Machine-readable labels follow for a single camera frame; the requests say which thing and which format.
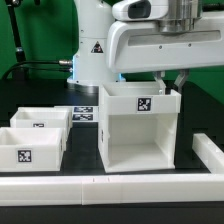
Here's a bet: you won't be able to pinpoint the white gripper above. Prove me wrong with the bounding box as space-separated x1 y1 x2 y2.
106 17 224 95

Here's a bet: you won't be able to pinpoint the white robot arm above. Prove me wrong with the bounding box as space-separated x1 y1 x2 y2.
67 0 224 93

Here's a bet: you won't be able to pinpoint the white drawer cabinet frame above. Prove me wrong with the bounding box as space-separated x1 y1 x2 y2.
98 82 181 173

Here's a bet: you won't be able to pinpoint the white rear drawer box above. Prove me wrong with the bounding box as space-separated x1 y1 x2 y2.
10 107 72 139

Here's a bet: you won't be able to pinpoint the white rail wall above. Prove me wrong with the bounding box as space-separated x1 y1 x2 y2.
192 133 224 175
0 174 224 206

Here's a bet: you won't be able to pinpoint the white front rail wall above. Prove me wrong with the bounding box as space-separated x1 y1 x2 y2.
0 174 224 206

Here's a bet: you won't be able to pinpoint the white front drawer box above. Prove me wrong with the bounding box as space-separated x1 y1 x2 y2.
0 128 66 172

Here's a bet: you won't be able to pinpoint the black stand pole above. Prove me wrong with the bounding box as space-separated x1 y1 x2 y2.
2 0 28 81

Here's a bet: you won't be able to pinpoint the white drawer box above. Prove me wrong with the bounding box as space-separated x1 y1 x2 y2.
0 128 66 172
10 107 72 139

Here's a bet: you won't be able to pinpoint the white right rail wall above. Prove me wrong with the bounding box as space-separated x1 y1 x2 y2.
192 133 224 175

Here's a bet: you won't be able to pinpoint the white marker base plate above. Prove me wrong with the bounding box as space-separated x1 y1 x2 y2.
57 106 99 123

